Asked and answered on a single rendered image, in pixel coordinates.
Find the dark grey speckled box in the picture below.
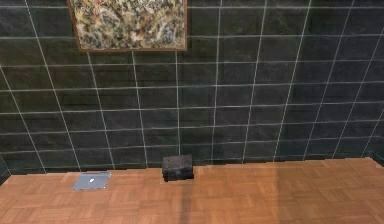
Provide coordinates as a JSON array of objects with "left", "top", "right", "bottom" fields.
[{"left": 161, "top": 153, "right": 195, "bottom": 183}]

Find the framed speckled abstract painting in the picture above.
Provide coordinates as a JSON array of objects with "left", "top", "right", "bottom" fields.
[{"left": 66, "top": 0, "right": 188, "bottom": 54}]

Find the silver closed laptop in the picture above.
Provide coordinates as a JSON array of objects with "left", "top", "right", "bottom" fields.
[{"left": 71, "top": 170, "right": 112, "bottom": 191}]

